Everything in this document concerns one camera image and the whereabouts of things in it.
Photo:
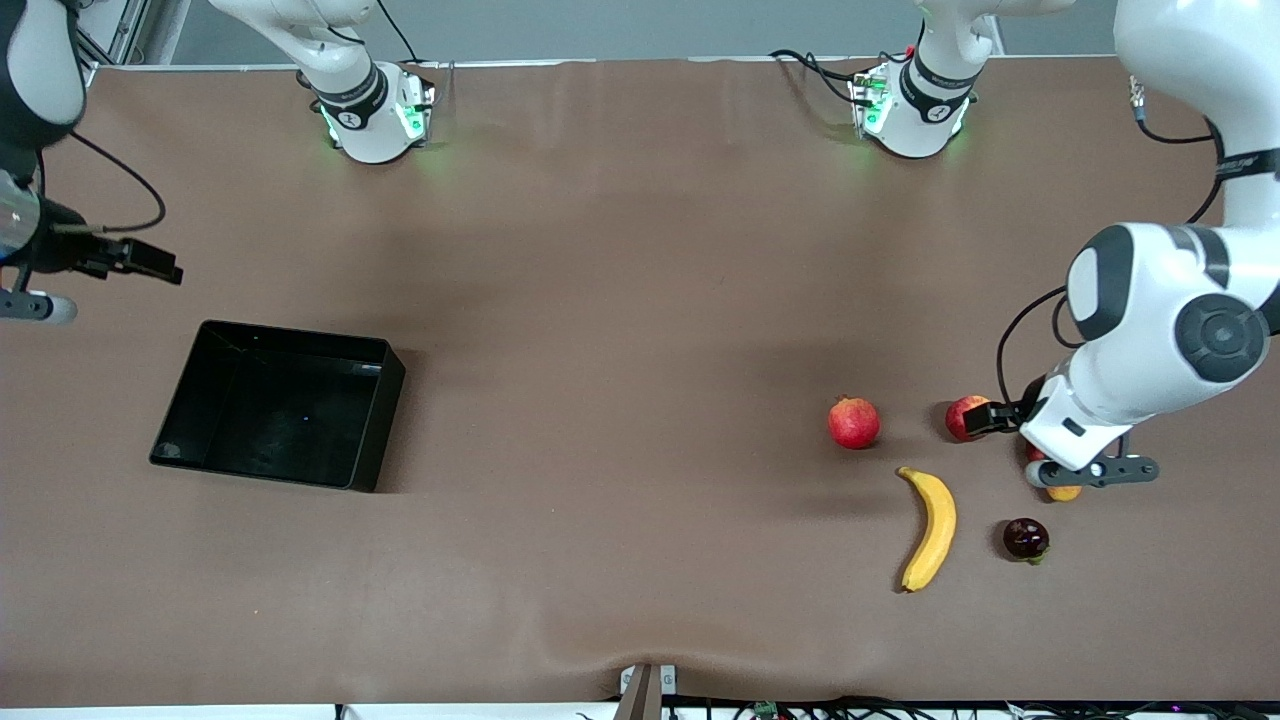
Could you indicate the red pomegranate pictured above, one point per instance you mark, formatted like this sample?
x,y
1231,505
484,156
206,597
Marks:
x,y
853,423

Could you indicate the brown table mat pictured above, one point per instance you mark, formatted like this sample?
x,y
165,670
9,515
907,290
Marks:
x,y
600,300

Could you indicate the yellow banana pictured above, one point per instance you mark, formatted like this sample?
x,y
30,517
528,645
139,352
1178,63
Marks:
x,y
938,520

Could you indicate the black plastic box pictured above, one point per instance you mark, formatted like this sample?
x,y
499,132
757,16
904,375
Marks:
x,y
280,410

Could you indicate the aluminium frame post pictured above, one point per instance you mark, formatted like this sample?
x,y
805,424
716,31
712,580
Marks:
x,y
120,30

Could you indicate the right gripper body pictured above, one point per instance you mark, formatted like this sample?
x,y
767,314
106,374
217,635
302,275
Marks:
x,y
68,251

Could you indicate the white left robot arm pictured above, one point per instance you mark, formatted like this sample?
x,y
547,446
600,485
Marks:
x,y
1150,290

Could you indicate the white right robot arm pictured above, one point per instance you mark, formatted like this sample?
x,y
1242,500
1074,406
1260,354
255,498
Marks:
x,y
360,110

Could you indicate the metal table edge bracket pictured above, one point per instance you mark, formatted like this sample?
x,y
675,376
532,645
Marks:
x,y
640,695

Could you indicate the red yellow apple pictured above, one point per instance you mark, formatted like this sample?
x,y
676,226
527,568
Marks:
x,y
955,420

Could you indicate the red yellow mango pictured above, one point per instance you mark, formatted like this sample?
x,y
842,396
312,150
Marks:
x,y
1063,492

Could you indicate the dark purple mangosteen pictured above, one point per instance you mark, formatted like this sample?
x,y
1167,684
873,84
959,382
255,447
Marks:
x,y
1025,538

